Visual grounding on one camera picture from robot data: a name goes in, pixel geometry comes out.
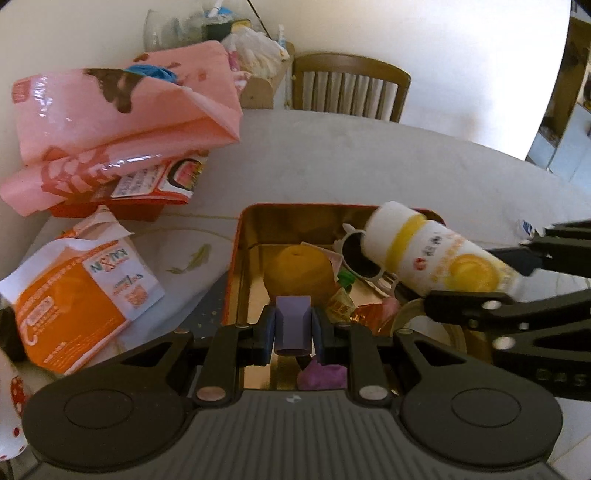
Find red orange snack packet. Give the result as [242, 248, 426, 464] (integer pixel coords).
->
[353, 302, 393, 335]

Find orange tin box gold inside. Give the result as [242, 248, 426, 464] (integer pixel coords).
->
[221, 203, 490, 393]

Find wooden chair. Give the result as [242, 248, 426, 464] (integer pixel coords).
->
[291, 52, 411, 123]

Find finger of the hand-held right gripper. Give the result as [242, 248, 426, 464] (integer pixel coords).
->
[422, 288, 591, 370]
[485, 220, 591, 278]

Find orange fruit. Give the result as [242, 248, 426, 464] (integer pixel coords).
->
[263, 244, 340, 308]

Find orange white paper packet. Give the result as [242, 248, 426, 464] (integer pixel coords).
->
[0, 205, 167, 376]

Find white plastic bag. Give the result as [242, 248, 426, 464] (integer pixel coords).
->
[222, 27, 291, 75]

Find white frame sunglasses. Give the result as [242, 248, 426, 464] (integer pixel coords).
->
[333, 224, 402, 289]

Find magenta soft lump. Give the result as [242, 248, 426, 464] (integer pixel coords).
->
[296, 357, 348, 391]

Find pink plastic bag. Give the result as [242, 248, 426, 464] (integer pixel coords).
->
[0, 40, 243, 217]

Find clear plastic container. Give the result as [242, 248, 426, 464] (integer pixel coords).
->
[144, 8, 208, 51]

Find white wall cabinets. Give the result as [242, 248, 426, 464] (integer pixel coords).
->
[526, 18, 591, 188]

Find purple block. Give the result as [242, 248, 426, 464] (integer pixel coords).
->
[273, 295, 315, 356]

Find blue cloth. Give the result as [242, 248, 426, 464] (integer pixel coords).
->
[127, 65, 178, 84]

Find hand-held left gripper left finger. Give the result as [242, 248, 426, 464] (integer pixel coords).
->
[106, 305, 278, 407]

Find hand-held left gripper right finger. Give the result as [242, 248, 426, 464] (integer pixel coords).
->
[311, 305, 481, 407]

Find white bottle yellow label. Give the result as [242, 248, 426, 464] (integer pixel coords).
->
[362, 200, 529, 301]

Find black object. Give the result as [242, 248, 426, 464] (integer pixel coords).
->
[0, 307, 26, 363]

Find yellow snack packet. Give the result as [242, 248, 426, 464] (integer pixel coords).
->
[325, 286, 356, 319]

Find white red polka-dot object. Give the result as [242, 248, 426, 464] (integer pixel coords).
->
[0, 348, 31, 462]

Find orange cardboard box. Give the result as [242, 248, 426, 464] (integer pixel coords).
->
[48, 154, 208, 222]

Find wooden shelf rack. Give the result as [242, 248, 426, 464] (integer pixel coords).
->
[240, 41, 296, 109]

